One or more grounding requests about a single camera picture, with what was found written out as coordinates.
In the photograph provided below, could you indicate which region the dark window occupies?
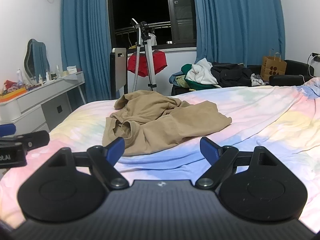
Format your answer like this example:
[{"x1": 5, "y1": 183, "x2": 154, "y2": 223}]
[{"x1": 107, "y1": 0, "x2": 198, "y2": 50}]

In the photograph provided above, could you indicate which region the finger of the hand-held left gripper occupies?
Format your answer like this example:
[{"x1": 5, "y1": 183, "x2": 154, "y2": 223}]
[
  {"x1": 0, "y1": 131, "x2": 50, "y2": 151},
  {"x1": 0, "y1": 124, "x2": 17, "y2": 136}
]

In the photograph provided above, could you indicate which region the silver telescopic stand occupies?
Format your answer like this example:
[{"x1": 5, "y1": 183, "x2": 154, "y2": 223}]
[{"x1": 140, "y1": 21, "x2": 158, "y2": 92}]

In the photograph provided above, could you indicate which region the orange tray of items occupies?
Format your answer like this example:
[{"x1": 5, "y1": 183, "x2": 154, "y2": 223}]
[{"x1": 0, "y1": 79, "x2": 27, "y2": 98}]

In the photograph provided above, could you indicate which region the blue-grey garment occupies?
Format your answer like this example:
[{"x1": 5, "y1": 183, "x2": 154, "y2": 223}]
[{"x1": 169, "y1": 72, "x2": 185, "y2": 85}]

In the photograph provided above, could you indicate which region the white charging cable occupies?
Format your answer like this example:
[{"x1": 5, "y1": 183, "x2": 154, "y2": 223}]
[{"x1": 301, "y1": 54, "x2": 315, "y2": 84}]

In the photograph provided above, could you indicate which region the pastel duvet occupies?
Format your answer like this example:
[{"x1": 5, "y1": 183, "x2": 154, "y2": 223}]
[{"x1": 0, "y1": 76, "x2": 320, "y2": 233}]

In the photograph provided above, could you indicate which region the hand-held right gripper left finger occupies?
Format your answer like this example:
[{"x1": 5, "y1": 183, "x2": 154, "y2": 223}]
[{"x1": 44, "y1": 137, "x2": 130, "y2": 190}]

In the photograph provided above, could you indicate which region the white paper sheet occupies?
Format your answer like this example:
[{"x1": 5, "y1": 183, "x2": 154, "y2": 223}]
[{"x1": 63, "y1": 74, "x2": 83, "y2": 82}]

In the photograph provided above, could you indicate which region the metal balcony railing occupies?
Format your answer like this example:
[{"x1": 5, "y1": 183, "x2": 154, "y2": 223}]
[{"x1": 115, "y1": 22, "x2": 172, "y2": 34}]

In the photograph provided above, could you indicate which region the black jacket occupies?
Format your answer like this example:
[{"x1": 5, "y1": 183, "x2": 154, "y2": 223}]
[{"x1": 211, "y1": 62, "x2": 253, "y2": 88}]

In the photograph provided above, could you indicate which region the blue curtain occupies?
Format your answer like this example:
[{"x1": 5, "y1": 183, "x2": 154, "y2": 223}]
[
  {"x1": 61, "y1": 0, "x2": 112, "y2": 104},
  {"x1": 192, "y1": 0, "x2": 287, "y2": 67}
]

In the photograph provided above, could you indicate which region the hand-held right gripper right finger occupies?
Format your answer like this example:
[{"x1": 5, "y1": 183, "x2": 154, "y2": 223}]
[{"x1": 195, "y1": 137, "x2": 279, "y2": 190}]

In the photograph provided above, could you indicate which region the green garment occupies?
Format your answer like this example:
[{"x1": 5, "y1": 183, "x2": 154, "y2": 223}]
[{"x1": 181, "y1": 64, "x2": 218, "y2": 89}]

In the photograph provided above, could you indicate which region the white dressing table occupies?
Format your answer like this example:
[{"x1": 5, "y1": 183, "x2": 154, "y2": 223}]
[{"x1": 0, "y1": 70, "x2": 87, "y2": 133}]

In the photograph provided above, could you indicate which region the brown paper bag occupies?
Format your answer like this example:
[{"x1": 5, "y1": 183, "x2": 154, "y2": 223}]
[{"x1": 260, "y1": 49, "x2": 287, "y2": 82}]

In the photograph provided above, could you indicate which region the white hoodie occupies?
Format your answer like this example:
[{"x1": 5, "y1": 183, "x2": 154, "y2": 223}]
[{"x1": 186, "y1": 58, "x2": 218, "y2": 85}]

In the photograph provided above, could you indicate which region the tan t-shirt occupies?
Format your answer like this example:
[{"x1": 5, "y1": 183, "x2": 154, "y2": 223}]
[{"x1": 102, "y1": 90, "x2": 232, "y2": 156}]

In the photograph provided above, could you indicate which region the patterned white cloth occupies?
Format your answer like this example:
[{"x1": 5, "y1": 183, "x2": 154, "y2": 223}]
[{"x1": 251, "y1": 74, "x2": 266, "y2": 87}]

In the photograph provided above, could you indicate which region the red garment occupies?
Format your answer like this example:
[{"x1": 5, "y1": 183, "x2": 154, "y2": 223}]
[{"x1": 127, "y1": 50, "x2": 167, "y2": 78}]

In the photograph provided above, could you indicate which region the black sofa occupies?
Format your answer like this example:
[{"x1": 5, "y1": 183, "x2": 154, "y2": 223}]
[{"x1": 171, "y1": 59, "x2": 320, "y2": 95}]

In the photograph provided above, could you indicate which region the white steamer hose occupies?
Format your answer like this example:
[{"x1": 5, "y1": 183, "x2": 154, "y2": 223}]
[{"x1": 130, "y1": 18, "x2": 143, "y2": 92}]

